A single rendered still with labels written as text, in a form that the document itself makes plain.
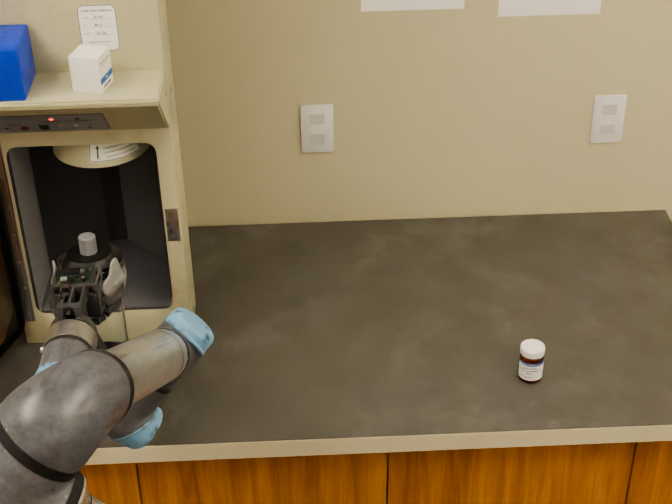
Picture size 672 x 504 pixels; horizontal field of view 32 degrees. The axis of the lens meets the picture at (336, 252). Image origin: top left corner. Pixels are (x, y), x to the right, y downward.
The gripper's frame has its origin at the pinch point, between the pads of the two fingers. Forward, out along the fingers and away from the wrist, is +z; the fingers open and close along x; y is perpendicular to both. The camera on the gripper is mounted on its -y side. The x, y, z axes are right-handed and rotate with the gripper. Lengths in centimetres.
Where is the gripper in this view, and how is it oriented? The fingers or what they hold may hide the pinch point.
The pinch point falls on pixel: (91, 272)
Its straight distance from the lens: 196.8
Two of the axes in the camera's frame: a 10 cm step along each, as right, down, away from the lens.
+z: -0.5, -5.5, 8.3
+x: -10.0, 0.4, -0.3
